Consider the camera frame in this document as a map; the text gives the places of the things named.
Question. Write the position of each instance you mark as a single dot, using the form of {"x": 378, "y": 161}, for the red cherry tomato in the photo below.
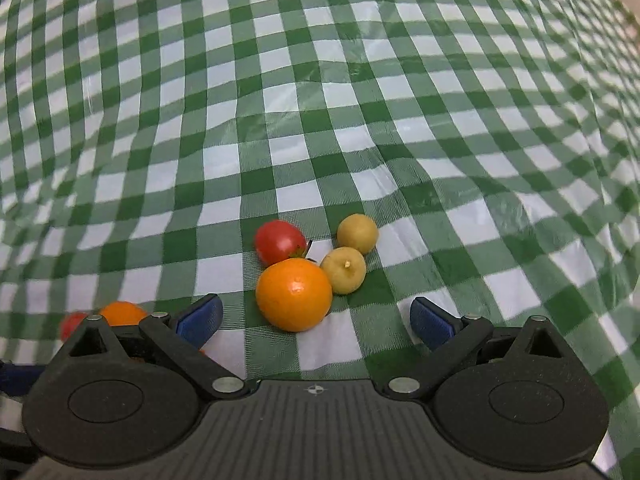
{"x": 277, "y": 241}
{"x": 71, "y": 325}

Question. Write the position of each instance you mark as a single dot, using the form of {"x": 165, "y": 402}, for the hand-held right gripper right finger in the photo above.
{"x": 430, "y": 323}

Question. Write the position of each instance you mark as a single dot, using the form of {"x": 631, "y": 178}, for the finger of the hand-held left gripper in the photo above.
{"x": 20, "y": 380}

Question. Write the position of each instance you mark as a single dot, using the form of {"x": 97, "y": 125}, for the green checked tablecloth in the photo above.
{"x": 320, "y": 110}

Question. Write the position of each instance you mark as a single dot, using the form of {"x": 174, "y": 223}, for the mandarin orange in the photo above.
{"x": 294, "y": 294}
{"x": 122, "y": 312}

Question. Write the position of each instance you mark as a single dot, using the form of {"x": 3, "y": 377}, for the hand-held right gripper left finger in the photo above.
{"x": 200, "y": 321}

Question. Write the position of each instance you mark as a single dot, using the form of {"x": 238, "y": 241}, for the yellow plum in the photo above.
{"x": 345, "y": 271}
{"x": 357, "y": 233}

